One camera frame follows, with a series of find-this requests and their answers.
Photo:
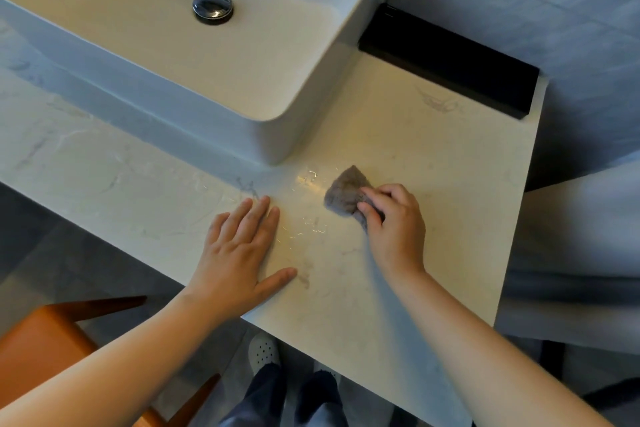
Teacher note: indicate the person's left hand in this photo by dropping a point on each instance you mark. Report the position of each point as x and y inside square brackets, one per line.
[235, 266]

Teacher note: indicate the chrome sink drain plug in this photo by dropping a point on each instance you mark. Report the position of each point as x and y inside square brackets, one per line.
[213, 6]

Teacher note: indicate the person's left little finger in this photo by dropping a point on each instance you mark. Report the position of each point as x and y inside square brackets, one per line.
[216, 229]

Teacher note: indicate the white perforated shoe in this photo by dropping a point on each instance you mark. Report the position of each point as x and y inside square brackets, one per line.
[263, 351]

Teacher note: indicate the person's right hand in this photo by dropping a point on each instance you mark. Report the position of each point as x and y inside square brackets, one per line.
[397, 236]

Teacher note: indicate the person's left thumb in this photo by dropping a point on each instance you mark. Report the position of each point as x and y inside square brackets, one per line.
[277, 281]

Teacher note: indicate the dark blue trousers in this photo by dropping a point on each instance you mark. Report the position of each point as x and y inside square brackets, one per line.
[280, 401]

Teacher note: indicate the white rectangular sink basin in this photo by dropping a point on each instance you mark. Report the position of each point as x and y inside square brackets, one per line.
[150, 56]

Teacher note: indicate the person's right forearm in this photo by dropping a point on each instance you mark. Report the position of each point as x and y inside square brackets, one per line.
[480, 356]

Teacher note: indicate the person's left middle finger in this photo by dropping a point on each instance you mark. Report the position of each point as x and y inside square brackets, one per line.
[254, 224]

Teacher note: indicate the person's left forearm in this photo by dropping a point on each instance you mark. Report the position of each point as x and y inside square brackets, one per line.
[115, 371]

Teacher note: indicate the person's right thumb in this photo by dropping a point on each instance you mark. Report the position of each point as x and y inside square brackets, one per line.
[369, 215]

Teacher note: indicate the black rectangular box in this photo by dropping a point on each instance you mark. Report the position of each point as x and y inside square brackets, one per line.
[450, 64]

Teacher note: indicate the orange chair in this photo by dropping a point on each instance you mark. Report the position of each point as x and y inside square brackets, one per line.
[45, 346]

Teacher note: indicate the grey cleaning cloth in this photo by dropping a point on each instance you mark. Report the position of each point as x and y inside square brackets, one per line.
[345, 191]

